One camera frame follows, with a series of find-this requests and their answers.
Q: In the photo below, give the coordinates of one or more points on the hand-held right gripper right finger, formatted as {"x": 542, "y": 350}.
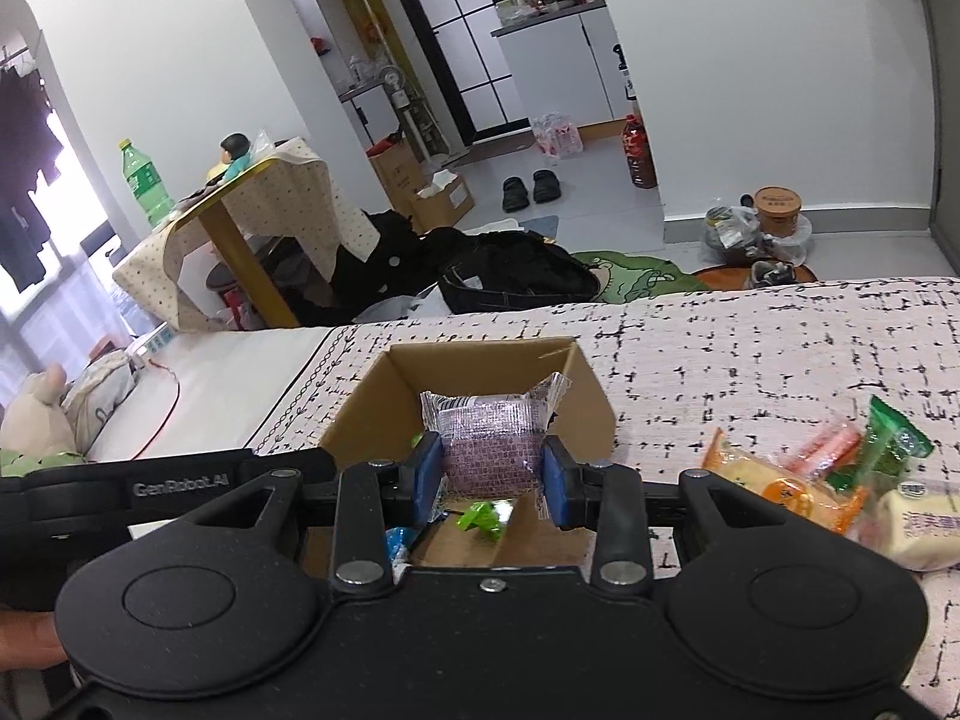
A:
{"x": 559, "y": 480}

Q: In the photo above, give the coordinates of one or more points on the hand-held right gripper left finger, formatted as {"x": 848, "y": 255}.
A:
{"x": 426, "y": 476}

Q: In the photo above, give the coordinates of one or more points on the light green candy packet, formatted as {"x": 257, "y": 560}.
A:
{"x": 480, "y": 517}

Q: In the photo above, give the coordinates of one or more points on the purple snack packet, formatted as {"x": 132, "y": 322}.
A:
{"x": 491, "y": 450}

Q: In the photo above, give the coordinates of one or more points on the blue snack packet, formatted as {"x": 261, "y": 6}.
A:
{"x": 396, "y": 544}

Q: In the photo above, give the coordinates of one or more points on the orange bread packet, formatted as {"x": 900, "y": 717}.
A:
{"x": 765, "y": 487}

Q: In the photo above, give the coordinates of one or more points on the red sausage packet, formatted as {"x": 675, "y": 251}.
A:
{"x": 821, "y": 446}

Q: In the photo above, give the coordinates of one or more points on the dark green snack packet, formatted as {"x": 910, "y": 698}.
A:
{"x": 892, "y": 442}

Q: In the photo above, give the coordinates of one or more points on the white long roll packet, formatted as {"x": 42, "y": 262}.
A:
{"x": 922, "y": 525}

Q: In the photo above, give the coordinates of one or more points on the person's left hand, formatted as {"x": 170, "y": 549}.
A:
{"x": 26, "y": 641}

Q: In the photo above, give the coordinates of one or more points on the beige plush toy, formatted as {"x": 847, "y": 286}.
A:
{"x": 34, "y": 427}

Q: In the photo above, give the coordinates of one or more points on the white cloth bag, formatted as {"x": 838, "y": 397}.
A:
{"x": 101, "y": 397}

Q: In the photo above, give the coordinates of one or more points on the white power strip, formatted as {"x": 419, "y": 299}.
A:
{"x": 150, "y": 341}

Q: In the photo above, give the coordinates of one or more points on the white bed sheet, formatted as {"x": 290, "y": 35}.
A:
{"x": 225, "y": 390}

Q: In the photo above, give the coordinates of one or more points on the black bag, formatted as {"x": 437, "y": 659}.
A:
{"x": 517, "y": 270}

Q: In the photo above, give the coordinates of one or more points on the green rug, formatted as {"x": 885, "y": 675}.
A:
{"x": 637, "y": 277}

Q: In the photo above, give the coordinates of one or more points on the red stool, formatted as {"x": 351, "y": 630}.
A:
{"x": 225, "y": 292}

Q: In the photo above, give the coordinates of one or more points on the cardboard box with tissue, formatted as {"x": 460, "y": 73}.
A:
{"x": 442, "y": 202}

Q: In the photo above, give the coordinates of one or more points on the yellow wooden table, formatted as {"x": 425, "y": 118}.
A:
{"x": 240, "y": 262}

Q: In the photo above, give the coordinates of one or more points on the black slipper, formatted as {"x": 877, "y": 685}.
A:
{"x": 547, "y": 186}
{"x": 516, "y": 195}

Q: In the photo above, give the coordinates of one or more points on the plastic trash bag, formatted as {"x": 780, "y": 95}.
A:
{"x": 731, "y": 232}

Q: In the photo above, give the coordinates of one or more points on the tall cardboard box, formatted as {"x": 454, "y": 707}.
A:
{"x": 394, "y": 176}

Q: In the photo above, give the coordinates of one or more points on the small table with dotted cloth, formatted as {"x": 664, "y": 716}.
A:
{"x": 300, "y": 187}

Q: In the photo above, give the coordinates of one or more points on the green soda bottle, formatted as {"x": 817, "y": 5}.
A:
{"x": 146, "y": 184}

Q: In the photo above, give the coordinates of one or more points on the red oil bottle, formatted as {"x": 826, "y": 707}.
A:
{"x": 639, "y": 154}

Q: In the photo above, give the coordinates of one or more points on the pack of water bottles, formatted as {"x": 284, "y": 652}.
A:
{"x": 557, "y": 135}

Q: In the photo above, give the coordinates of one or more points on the brown paper bucket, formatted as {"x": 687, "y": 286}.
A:
{"x": 778, "y": 211}

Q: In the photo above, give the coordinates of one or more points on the cartoon figurine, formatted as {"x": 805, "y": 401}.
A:
{"x": 234, "y": 154}

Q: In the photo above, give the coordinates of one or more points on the white standing fan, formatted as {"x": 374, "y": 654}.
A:
{"x": 394, "y": 86}

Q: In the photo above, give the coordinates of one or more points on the spray bottle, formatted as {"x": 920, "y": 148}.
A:
{"x": 624, "y": 82}

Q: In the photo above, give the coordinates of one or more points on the white kitchen cabinet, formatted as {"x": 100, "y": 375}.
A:
{"x": 555, "y": 67}

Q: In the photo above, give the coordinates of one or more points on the black framed glass door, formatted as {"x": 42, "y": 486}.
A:
{"x": 465, "y": 52}

